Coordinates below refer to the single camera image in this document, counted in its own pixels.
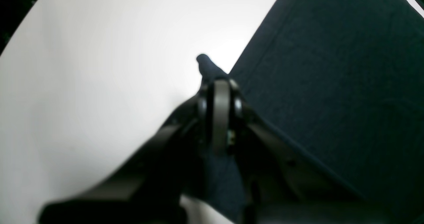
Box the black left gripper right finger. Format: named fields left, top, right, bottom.
left=229, top=85, right=395, bottom=224

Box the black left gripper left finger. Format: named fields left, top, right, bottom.
left=38, top=79, right=231, bottom=224

